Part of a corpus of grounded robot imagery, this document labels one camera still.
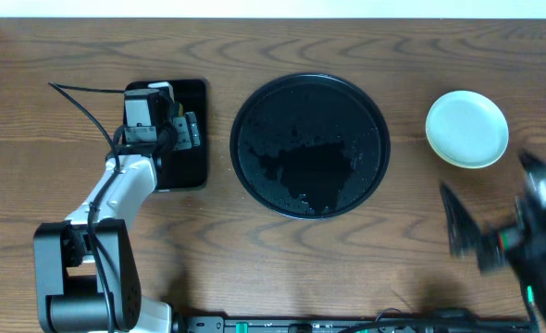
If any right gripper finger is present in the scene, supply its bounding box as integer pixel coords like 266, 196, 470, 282
440, 183, 481, 256
518, 151, 546, 174

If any light blue plate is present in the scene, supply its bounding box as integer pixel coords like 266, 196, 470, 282
428, 141, 507, 165
425, 91, 509, 146

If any light blue plate back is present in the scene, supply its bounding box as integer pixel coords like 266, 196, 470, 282
425, 91, 509, 146

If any yellow plate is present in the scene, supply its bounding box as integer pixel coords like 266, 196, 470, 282
447, 161, 490, 169

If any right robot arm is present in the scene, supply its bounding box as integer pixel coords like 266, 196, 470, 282
440, 151, 546, 323

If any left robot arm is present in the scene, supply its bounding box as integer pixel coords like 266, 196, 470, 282
33, 112, 201, 332

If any black rectangular tray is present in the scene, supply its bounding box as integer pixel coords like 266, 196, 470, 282
121, 80, 207, 191

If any round black tray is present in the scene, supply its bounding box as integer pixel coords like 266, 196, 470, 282
230, 73, 391, 220

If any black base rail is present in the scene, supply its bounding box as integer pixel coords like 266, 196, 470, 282
170, 308, 540, 333

